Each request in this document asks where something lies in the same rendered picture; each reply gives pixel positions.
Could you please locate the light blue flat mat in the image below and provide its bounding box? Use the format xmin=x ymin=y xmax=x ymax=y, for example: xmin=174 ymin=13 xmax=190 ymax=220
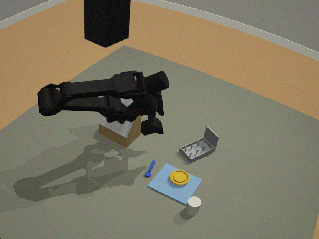
xmin=148 ymin=163 xmax=202 ymax=205

